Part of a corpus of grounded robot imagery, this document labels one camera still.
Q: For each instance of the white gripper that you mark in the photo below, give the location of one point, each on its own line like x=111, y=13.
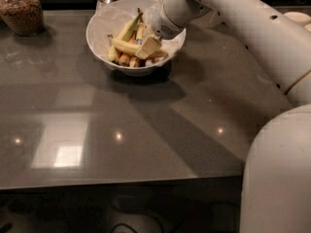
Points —
x=160, y=23

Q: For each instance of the yellow banana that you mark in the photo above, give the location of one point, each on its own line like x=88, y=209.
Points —
x=132, y=48

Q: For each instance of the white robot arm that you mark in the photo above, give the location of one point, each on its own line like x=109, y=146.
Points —
x=276, y=188

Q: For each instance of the banana with blue sticker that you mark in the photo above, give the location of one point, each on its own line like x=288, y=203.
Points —
x=137, y=38

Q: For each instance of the green-yellow banana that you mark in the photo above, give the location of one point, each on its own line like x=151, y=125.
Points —
x=125, y=35

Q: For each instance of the orange banana lower left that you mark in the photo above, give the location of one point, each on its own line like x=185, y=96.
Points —
x=125, y=57

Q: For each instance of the white bowl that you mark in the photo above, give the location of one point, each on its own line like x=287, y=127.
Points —
x=120, y=35

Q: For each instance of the white paper bowl liner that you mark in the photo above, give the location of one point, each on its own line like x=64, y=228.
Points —
x=110, y=20

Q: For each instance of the glass jar with grains left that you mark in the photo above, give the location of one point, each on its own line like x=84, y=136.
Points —
x=24, y=17

